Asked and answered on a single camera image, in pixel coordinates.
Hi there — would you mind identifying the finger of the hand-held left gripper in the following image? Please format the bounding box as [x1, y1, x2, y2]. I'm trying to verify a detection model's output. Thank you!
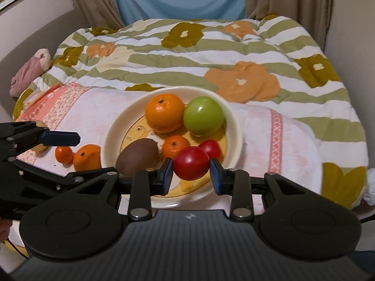
[0, 156, 118, 192]
[0, 121, 81, 160]

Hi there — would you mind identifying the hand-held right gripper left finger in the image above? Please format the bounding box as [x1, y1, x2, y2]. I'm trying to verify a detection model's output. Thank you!
[69, 158, 174, 221]

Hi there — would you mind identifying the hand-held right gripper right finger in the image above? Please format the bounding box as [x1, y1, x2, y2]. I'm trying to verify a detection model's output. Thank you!
[209, 158, 312, 221]

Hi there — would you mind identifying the red tomato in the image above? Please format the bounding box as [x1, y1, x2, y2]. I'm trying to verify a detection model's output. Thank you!
[198, 139, 222, 160]
[173, 146, 211, 181]

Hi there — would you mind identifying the small mandarin orange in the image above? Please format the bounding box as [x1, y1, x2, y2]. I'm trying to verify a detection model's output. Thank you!
[161, 135, 191, 160]
[55, 146, 74, 165]

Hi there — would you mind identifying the brown kiwi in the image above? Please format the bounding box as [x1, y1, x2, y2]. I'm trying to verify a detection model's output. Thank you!
[116, 139, 159, 176]

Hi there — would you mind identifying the green apple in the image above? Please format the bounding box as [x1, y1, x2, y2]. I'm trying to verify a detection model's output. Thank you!
[183, 96, 226, 137]

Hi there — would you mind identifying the large orange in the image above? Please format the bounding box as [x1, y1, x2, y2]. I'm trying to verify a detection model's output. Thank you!
[145, 94, 186, 133]
[73, 144, 102, 172]

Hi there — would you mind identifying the cream bowl with cartoon print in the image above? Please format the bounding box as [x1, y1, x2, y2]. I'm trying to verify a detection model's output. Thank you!
[105, 86, 244, 208]

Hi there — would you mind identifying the pink floral towel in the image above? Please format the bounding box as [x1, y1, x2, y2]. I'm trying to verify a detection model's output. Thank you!
[15, 83, 323, 211]

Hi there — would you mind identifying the pink plush toy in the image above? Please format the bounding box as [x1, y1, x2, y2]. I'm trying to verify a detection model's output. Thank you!
[10, 48, 52, 97]

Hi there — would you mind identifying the beige upholstered headboard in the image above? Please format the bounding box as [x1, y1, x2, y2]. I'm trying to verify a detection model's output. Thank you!
[0, 9, 85, 115]

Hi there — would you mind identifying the floral striped blanket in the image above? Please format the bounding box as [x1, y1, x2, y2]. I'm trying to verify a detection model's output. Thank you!
[13, 15, 368, 208]

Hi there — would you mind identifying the beige curtain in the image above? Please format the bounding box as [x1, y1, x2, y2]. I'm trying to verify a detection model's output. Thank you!
[244, 0, 333, 49]
[63, 0, 125, 28]

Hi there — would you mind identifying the crumpled white tissue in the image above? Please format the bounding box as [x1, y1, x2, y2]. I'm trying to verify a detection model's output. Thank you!
[363, 168, 375, 205]

